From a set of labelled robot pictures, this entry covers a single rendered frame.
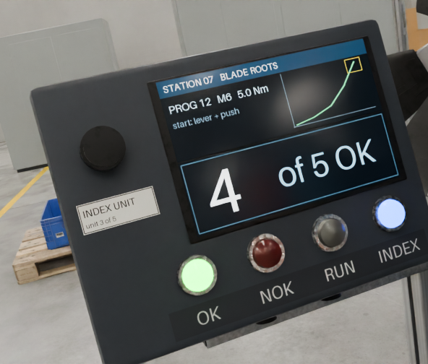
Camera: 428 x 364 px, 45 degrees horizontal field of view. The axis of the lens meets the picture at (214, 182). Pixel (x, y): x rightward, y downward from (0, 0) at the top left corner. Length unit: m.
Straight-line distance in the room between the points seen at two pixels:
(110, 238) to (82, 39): 7.66
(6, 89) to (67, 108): 7.88
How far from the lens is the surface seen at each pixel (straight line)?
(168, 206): 0.34
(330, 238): 0.37
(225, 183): 0.35
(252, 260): 0.36
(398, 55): 1.24
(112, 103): 0.35
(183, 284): 0.35
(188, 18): 6.38
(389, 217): 0.39
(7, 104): 8.24
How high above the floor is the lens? 1.26
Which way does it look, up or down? 14 degrees down
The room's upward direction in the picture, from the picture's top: 11 degrees counter-clockwise
